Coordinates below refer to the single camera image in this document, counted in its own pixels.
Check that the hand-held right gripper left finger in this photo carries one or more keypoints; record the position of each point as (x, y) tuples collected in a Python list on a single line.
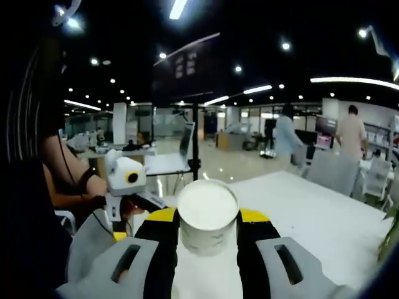
[(156, 249)]

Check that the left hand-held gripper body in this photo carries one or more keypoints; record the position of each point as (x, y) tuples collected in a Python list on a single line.
[(120, 180)]

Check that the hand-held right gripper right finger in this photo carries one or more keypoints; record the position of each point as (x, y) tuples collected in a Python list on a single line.
[(252, 249)]

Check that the green print paper cup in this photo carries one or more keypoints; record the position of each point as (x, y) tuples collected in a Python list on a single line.
[(205, 205)]

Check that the person's left hand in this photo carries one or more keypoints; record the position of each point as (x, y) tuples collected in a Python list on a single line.
[(98, 188)]

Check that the silver open laptop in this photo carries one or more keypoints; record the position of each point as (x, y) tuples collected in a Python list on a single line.
[(168, 163)]

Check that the white table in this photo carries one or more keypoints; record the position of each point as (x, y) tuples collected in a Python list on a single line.
[(311, 224)]

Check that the black stand pole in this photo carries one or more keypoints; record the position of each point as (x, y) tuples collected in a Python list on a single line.
[(195, 140)]

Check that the person's black shirt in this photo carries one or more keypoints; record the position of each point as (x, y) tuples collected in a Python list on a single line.
[(28, 218)]

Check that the small wooden cabinet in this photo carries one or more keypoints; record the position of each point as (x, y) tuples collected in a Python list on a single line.
[(229, 141)]

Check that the black sign board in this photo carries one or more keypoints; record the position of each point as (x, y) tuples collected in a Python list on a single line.
[(187, 81)]

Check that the short ceiling strip light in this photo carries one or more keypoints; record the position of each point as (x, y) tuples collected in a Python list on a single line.
[(216, 100), (257, 89)]

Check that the white slatted chair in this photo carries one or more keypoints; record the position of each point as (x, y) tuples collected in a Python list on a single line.
[(377, 177)]

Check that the green plant in white pot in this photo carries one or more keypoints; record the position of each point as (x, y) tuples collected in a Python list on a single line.
[(393, 218)]

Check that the dark display screen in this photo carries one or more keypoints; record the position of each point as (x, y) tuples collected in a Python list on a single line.
[(326, 124)]

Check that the white storage shelf rack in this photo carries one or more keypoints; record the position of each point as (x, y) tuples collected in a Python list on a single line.
[(377, 137)]

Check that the long ceiling strip light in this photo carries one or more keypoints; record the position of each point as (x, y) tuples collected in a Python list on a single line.
[(343, 79)]

